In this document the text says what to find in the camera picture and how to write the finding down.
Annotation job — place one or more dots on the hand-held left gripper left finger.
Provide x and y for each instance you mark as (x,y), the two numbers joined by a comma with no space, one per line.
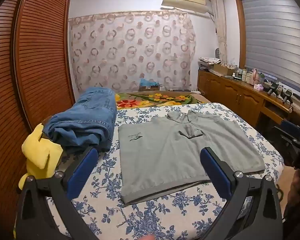
(82,170)

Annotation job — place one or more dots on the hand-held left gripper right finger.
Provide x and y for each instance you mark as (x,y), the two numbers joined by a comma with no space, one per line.
(215,175)

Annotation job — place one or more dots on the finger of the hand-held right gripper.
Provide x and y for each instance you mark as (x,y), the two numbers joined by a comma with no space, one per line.
(287,132)

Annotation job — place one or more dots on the grey-green polo shirt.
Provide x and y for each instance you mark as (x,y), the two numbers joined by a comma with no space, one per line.
(165,155)

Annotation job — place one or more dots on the person's right forearm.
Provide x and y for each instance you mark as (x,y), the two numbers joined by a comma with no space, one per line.
(298,192)

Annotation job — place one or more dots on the black devices on sideboard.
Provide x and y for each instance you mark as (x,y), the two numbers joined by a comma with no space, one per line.
(281,93)

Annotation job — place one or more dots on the yellow plush toy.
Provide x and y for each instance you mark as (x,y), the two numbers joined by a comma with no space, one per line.
(40,155)

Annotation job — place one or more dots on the pink tissue pack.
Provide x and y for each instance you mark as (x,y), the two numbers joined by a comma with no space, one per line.
(258,87)

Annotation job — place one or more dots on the blue denim jeans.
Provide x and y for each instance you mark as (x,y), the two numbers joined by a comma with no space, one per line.
(90,115)

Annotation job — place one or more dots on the group of small bottles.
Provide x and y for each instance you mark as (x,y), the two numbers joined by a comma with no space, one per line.
(243,75)

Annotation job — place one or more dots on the wooden sideboard cabinet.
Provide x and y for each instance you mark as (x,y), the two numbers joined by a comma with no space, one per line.
(227,90)

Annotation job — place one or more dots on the blue floral bed sheet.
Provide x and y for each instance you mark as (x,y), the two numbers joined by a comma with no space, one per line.
(140,217)

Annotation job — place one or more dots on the open cardboard box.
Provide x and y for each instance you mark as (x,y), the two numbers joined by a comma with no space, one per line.
(225,70)

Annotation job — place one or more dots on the colourful flower blanket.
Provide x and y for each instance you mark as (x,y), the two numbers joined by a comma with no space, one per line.
(145,101)

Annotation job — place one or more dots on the grey window blind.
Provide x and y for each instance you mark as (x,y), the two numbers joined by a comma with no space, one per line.
(277,35)

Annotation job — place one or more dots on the small round fan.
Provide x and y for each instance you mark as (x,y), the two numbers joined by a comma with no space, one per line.
(218,53)

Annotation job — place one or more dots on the stack of papers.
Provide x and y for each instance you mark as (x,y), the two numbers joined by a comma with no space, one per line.
(208,62)

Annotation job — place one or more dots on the small cardboard box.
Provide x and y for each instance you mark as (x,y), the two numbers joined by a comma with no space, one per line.
(150,88)

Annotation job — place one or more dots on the cream tied window curtain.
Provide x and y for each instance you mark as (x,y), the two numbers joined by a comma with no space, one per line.
(221,25)

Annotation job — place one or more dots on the circle patterned sheer curtain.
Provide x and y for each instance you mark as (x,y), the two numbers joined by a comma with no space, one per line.
(130,50)

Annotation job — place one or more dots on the wooden window frame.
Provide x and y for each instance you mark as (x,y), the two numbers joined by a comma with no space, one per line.
(240,30)

